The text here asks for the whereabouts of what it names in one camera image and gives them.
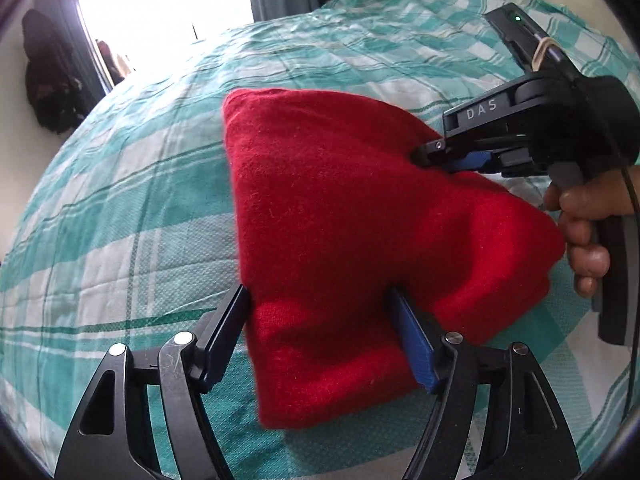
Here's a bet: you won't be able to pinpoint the person's right hand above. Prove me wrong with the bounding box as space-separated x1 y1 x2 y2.
544 170 634 298

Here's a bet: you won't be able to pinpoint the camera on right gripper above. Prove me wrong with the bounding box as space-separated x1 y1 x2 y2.
484 3 580 80

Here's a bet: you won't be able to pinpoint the red sweater with white rabbit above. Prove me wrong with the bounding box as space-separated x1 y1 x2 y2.
222 89 564 429

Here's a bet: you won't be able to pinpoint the dark coats on rack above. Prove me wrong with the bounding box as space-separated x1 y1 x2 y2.
22 9 88 134

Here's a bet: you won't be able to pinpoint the blue left curtain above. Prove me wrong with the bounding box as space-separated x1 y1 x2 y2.
55 0 114 102

